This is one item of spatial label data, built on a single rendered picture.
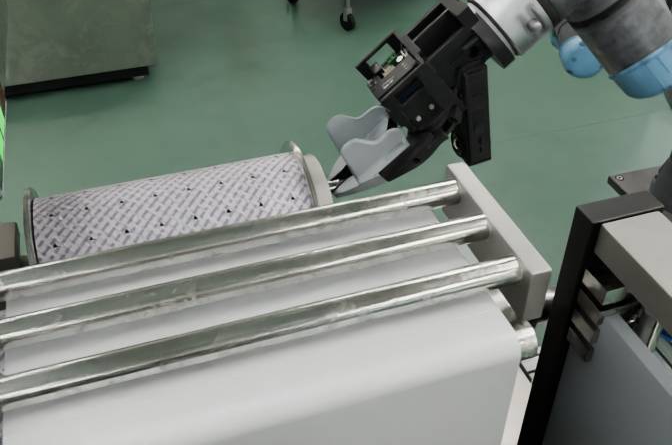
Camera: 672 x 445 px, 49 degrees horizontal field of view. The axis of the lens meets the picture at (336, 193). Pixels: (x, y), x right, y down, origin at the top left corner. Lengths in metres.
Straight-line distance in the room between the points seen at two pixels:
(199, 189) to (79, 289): 0.28
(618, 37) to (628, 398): 0.36
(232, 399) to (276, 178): 0.36
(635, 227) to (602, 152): 2.78
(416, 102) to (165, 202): 0.24
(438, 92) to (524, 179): 2.32
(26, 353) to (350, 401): 0.16
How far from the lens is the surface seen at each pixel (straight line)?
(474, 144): 0.74
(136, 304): 0.37
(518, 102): 3.49
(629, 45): 0.74
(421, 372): 0.36
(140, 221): 0.66
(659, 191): 1.57
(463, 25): 0.68
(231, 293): 0.38
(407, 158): 0.70
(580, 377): 0.52
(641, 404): 0.48
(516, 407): 1.04
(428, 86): 0.67
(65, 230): 0.67
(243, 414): 0.35
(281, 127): 3.22
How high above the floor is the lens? 1.71
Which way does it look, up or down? 37 degrees down
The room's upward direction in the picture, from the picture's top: straight up
